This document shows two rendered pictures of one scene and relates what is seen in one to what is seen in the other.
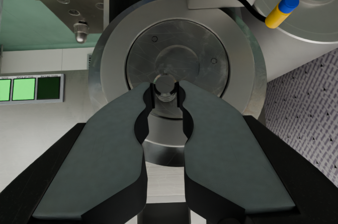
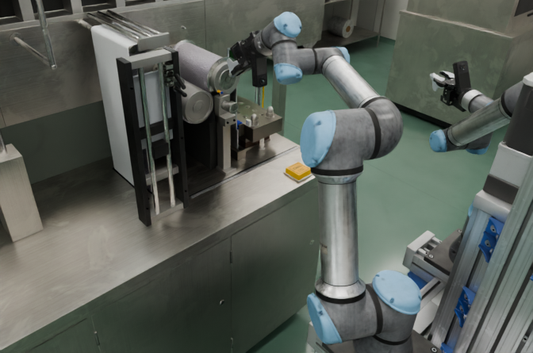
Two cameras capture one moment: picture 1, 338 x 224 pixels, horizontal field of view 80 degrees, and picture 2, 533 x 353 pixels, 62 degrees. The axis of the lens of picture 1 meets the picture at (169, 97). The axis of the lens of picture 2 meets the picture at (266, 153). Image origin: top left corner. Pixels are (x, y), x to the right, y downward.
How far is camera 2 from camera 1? 1.47 m
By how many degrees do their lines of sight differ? 46
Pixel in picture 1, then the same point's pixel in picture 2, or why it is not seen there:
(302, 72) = not seen: hidden behind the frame
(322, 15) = (197, 97)
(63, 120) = (226, 38)
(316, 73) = not seen: hidden behind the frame
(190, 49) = (225, 83)
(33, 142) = (239, 24)
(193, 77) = (224, 78)
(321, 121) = not seen: hidden behind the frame
